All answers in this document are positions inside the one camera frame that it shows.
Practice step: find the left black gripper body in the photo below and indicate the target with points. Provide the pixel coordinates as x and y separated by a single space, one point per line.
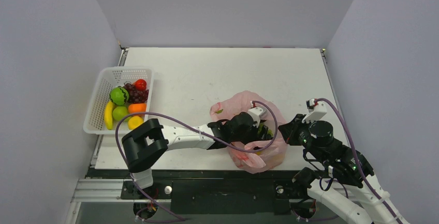
249 136

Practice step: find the yellow fake lemon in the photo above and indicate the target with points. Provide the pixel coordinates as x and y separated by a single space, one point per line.
134 122

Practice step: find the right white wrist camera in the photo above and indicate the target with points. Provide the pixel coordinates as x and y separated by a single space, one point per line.
316 111

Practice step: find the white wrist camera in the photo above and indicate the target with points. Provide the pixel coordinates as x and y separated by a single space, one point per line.
256 113
316 111

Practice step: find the green fake pear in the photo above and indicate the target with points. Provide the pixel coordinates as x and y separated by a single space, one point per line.
119 113

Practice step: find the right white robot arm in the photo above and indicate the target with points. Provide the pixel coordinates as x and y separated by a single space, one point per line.
347 185

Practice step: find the white plastic basket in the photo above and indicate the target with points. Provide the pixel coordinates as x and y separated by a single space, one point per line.
108 79

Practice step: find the green fake grapes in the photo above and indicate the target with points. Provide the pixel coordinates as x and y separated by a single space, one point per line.
264 133

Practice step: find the purple fake grapes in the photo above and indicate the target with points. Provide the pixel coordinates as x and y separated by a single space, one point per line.
136 96

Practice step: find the orange fake fruit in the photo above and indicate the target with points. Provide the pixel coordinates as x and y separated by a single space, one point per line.
137 107

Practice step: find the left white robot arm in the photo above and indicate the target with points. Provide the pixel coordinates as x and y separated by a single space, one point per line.
144 145

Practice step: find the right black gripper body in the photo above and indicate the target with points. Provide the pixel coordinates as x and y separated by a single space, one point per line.
293 130

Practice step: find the green fake fruit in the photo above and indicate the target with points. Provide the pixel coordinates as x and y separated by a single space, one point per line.
119 96

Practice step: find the red fake strawberry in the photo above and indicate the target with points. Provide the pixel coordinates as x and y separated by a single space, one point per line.
140 85

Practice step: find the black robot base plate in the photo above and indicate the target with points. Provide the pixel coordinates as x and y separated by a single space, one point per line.
230 192

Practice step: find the pink plastic bag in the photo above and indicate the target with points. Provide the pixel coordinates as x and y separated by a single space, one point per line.
257 162

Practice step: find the yellow fake banana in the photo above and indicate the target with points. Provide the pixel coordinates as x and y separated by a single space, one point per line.
108 118

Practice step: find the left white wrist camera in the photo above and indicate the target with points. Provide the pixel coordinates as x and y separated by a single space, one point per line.
256 113

